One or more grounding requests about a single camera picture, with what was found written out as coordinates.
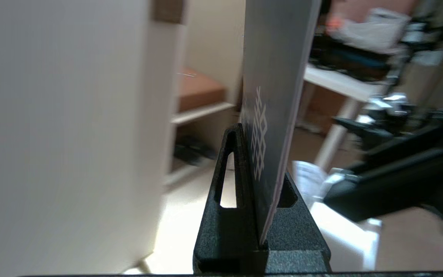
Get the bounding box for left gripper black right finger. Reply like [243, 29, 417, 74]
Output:
[265, 171, 328, 251]

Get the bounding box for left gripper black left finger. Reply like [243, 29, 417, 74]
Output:
[193, 123, 269, 275]

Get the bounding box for cream bench shelf unit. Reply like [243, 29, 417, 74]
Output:
[162, 102, 241, 189]

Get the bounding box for white table leg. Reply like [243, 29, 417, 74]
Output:
[302, 63, 395, 172]

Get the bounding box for white door hanger sign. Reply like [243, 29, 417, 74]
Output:
[241, 0, 322, 247]

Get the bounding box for brown bench cushion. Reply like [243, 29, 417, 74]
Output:
[178, 69, 228, 113]

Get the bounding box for black equipment pile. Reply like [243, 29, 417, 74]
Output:
[309, 35, 399, 82]

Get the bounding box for white plastic bag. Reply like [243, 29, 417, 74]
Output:
[337, 8, 410, 50]

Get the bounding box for dark slipper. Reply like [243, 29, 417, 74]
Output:
[173, 144, 207, 166]
[183, 137, 218, 160]

